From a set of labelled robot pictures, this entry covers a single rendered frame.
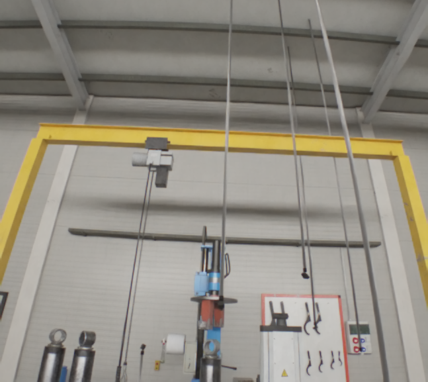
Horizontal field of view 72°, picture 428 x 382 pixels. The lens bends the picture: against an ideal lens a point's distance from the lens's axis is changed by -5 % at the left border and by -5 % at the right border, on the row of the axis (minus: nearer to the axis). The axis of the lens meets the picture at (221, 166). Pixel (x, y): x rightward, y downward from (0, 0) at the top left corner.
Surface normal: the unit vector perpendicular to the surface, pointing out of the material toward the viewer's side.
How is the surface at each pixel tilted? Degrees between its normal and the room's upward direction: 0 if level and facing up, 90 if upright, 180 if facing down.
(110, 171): 90
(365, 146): 90
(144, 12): 173
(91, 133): 90
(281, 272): 90
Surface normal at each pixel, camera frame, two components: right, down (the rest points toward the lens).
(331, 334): 0.03, -0.48
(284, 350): 0.38, -0.43
